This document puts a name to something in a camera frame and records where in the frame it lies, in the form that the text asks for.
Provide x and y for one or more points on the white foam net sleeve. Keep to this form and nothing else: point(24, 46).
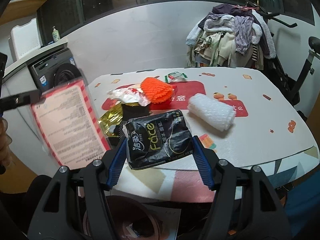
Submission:
point(212, 112)

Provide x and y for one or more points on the grey washing machine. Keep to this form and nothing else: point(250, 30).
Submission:
point(50, 70)

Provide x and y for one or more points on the pile of clothes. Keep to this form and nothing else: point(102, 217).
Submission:
point(230, 37)

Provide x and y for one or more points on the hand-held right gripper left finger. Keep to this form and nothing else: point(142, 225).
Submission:
point(117, 162)

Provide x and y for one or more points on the black exercise bike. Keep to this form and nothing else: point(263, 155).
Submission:
point(305, 62)

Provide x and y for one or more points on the wooden wall cabinet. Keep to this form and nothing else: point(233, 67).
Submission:
point(25, 10)

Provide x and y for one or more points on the clear green-edged wrapper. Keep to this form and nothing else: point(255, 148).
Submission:
point(175, 77)

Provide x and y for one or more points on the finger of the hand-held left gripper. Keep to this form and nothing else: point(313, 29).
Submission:
point(17, 101)

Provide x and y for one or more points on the blue fabric object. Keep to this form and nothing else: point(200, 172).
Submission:
point(302, 205)

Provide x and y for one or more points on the black tissue pack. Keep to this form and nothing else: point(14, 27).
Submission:
point(155, 140)

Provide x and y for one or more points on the white red wrapper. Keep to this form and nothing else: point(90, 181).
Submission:
point(127, 93)

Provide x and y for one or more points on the green soap pump bottle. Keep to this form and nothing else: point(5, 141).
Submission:
point(55, 36)

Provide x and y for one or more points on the printed white table mat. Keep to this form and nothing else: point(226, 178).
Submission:
point(262, 120)

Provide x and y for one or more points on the person's left hand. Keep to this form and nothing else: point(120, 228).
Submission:
point(3, 142)

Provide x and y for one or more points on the gold foil wrapper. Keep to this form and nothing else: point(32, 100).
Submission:
point(110, 118)

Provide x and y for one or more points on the small black packet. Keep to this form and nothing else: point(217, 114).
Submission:
point(135, 111)

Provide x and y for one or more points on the white plastic box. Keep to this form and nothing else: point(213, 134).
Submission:
point(25, 40)

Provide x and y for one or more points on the geometric patterned tablecloth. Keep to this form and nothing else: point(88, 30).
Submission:
point(287, 170)

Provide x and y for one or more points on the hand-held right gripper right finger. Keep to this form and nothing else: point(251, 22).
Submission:
point(201, 165)

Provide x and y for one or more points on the pink striped package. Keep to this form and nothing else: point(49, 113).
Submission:
point(67, 120)

